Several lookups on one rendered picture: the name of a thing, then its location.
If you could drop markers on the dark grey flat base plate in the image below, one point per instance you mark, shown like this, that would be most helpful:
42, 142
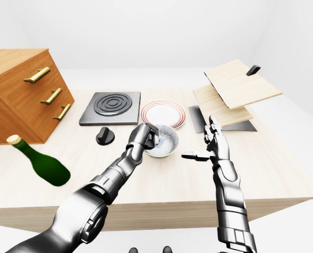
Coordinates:
196, 118

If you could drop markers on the small pale wooden board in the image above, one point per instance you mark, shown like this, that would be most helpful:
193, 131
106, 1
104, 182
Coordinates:
230, 114

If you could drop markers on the round black knob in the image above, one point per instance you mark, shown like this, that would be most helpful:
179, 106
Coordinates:
105, 137

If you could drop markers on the large pale wooden board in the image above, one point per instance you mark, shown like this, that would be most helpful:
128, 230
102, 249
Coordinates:
240, 84

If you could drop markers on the small black block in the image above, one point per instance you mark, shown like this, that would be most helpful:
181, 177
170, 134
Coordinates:
252, 70

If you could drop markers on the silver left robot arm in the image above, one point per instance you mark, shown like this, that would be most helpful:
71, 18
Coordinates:
93, 200

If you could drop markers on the small dark rounded shape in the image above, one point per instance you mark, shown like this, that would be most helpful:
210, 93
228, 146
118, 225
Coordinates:
133, 250
167, 249

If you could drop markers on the wooden drawer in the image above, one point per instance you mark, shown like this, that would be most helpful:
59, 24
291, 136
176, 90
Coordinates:
27, 105
44, 126
14, 80

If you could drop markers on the green wine bottle with cork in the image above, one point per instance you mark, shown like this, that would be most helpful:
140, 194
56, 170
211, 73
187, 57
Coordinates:
47, 168

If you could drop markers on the speckled grey patterned bowl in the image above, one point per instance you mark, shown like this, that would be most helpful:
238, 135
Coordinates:
169, 142

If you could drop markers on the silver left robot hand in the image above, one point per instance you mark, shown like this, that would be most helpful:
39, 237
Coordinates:
140, 137

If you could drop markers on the wooden cabinet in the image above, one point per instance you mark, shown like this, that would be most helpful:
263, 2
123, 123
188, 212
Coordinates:
3, 63

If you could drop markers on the flat dark stove plate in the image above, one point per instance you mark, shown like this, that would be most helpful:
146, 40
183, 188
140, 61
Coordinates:
111, 105

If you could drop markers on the white plate with red rings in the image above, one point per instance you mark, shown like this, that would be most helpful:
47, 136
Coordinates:
161, 113

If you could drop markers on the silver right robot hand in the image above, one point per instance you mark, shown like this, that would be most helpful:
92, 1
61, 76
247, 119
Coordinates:
218, 147

